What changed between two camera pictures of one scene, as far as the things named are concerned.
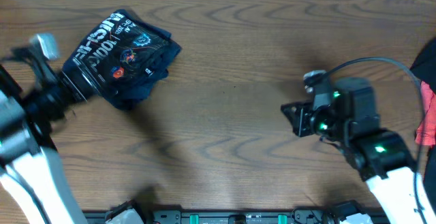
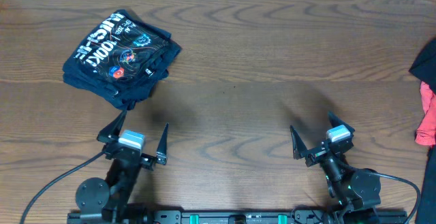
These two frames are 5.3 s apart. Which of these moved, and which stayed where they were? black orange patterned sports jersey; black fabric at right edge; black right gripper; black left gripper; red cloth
Moved: black orange patterned sports jersey; black right gripper; black left gripper
Stayed: black fabric at right edge; red cloth
